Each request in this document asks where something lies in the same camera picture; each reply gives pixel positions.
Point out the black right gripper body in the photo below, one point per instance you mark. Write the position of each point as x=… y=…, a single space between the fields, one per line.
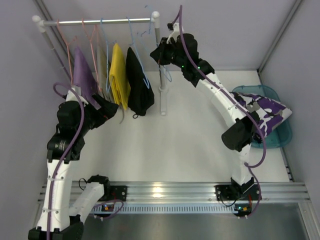
x=161 y=53

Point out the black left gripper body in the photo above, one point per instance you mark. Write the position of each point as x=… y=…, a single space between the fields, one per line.
x=101 y=110

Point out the black trousers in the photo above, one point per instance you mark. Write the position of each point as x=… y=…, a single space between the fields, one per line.
x=141 y=97

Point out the purple camouflage trousers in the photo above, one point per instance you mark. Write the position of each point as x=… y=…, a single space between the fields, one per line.
x=271 y=113

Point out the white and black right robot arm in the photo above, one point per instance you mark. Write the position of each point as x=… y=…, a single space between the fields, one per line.
x=182 y=51

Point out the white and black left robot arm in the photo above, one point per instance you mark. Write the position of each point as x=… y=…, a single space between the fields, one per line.
x=59 y=219

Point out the yellow trousers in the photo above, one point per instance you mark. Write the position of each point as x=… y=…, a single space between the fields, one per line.
x=118 y=78

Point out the grey trousers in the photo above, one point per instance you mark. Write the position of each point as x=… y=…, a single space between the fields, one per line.
x=101 y=67

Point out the white and metal clothes rack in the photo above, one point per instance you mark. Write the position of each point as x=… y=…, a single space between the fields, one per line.
x=43 y=24

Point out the teal plastic bin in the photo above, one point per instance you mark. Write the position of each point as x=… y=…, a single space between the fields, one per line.
x=282 y=135

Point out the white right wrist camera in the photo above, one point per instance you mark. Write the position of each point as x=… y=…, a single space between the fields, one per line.
x=174 y=29

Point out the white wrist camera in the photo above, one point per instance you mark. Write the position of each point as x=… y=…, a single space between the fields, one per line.
x=174 y=29
x=74 y=94

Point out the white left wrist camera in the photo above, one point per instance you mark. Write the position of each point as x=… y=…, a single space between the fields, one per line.
x=74 y=94

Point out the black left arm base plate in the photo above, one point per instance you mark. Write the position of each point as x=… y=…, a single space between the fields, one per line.
x=115 y=192

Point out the aluminium mounting rail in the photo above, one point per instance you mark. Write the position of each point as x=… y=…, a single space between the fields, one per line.
x=187 y=198

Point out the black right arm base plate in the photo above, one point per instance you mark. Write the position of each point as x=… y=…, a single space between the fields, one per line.
x=228 y=192

